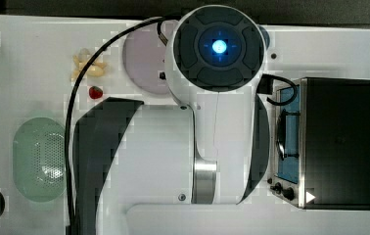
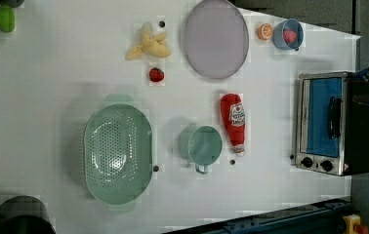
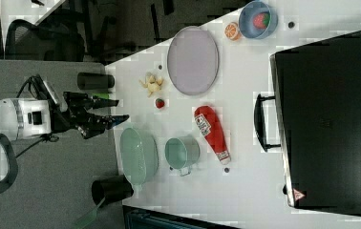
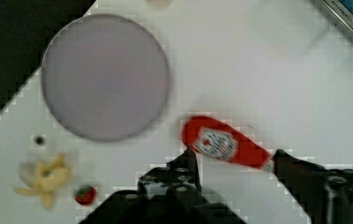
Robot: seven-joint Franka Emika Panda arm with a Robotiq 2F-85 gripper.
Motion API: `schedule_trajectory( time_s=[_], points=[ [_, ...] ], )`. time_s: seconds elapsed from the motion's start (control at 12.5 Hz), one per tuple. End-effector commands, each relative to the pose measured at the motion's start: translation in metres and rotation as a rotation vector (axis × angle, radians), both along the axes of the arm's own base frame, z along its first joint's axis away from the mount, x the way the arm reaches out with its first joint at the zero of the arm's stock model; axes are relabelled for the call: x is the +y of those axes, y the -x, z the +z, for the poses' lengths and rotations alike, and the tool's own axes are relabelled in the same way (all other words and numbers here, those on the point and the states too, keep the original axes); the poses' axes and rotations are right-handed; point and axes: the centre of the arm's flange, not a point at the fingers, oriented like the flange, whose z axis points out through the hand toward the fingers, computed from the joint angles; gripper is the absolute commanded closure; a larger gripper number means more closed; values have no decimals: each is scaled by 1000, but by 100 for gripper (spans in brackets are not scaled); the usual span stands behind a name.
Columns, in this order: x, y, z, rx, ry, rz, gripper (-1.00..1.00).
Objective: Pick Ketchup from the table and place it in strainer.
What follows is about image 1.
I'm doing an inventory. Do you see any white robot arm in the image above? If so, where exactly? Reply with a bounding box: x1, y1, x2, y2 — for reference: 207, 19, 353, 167
69, 5, 270, 235

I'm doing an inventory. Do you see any green perforated strainer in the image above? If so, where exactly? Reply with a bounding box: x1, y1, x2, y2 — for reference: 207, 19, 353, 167
13, 117, 66, 203

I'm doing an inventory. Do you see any lavender oval plate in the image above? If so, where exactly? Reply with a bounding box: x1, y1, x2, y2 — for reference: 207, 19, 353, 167
122, 23, 169, 95

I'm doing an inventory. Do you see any small red strawberry toy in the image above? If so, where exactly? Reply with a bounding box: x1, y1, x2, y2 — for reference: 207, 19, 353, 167
89, 86, 103, 100

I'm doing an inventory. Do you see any yellow banana peel toy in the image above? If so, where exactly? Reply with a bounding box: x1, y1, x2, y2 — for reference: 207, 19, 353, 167
70, 48, 107, 82

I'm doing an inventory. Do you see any blue bowl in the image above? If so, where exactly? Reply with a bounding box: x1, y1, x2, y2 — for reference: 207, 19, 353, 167
259, 25, 270, 49

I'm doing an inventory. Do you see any black toaster oven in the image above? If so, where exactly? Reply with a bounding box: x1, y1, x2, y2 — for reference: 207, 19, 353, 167
268, 77, 370, 211

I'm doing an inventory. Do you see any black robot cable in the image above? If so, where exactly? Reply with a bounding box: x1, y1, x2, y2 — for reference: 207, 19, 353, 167
64, 16, 187, 235

